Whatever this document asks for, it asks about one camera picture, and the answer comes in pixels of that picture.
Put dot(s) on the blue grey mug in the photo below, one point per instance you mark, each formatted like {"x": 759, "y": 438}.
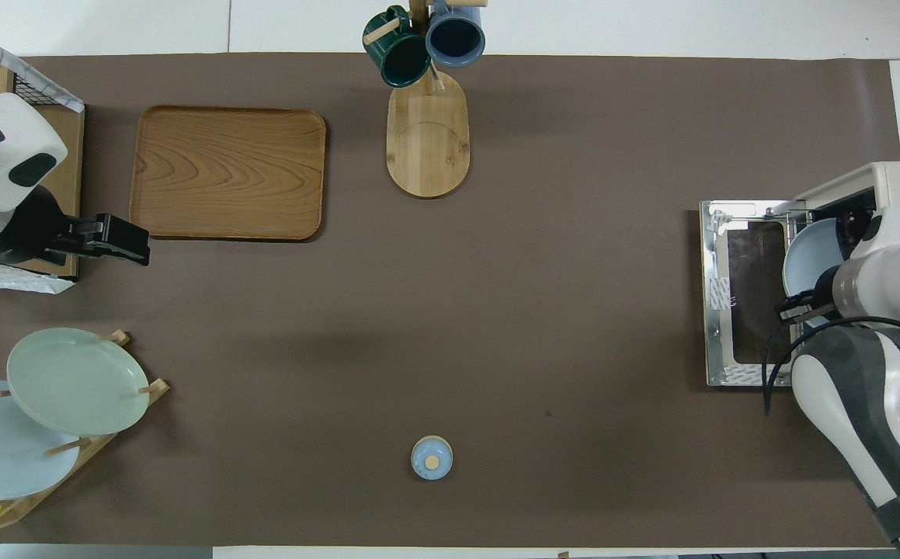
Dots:
{"x": 456, "y": 39}

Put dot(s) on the pale green plate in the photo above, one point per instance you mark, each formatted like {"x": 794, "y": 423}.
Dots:
{"x": 77, "y": 380}

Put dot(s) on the brown table mat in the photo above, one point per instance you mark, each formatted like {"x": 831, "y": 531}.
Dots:
{"x": 535, "y": 233}

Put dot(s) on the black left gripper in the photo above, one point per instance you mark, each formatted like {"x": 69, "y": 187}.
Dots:
{"x": 30, "y": 237}

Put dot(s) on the dark green mug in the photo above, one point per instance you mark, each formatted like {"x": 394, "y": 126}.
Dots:
{"x": 404, "y": 62}

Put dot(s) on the wooden mug rack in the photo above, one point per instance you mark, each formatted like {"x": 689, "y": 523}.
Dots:
{"x": 426, "y": 147}

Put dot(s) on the wooden plate rack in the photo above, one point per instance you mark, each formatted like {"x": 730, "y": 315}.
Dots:
{"x": 156, "y": 387}

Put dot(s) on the glass oven door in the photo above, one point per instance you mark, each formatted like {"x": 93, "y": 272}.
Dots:
{"x": 752, "y": 295}

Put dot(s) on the rectangular wooden tray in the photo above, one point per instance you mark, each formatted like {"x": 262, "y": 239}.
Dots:
{"x": 224, "y": 175}

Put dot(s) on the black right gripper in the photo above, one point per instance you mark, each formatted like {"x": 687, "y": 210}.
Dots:
{"x": 807, "y": 304}

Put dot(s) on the light blue ribbed plate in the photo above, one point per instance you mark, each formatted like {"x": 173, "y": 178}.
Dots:
{"x": 811, "y": 256}

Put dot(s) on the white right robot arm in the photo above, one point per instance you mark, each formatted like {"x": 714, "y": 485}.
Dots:
{"x": 884, "y": 272}

